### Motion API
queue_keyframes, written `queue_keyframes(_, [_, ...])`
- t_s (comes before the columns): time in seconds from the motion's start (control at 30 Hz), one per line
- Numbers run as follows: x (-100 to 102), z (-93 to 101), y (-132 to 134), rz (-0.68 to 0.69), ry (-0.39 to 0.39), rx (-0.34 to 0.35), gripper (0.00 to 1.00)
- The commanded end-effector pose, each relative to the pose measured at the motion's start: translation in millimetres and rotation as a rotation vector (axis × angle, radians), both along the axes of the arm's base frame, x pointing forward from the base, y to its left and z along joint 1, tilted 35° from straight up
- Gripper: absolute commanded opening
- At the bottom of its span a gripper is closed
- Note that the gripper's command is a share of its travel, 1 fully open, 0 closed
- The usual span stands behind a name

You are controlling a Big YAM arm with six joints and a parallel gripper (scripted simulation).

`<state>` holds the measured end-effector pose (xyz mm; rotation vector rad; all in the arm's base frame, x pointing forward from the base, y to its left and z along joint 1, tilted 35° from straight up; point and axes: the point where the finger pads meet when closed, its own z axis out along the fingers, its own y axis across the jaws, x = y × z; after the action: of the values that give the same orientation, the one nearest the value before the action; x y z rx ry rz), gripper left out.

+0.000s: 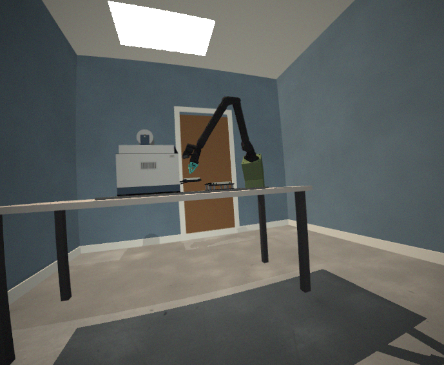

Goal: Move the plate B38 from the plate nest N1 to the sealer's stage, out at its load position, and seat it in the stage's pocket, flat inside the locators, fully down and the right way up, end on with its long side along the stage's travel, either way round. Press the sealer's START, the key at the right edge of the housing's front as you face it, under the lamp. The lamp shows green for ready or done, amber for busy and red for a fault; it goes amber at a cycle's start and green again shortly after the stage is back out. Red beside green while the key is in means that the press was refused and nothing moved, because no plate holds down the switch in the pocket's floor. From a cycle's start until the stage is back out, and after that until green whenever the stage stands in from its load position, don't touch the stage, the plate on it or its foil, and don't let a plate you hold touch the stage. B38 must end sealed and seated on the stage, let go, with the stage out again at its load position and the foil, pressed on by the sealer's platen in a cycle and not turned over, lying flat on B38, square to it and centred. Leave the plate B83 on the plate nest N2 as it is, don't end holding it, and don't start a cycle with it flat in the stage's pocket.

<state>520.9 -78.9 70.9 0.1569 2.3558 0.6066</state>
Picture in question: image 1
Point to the grey cylinder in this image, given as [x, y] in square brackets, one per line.
[147, 132]

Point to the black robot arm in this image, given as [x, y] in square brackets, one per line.
[246, 145]

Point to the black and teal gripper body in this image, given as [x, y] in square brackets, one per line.
[196, 160]

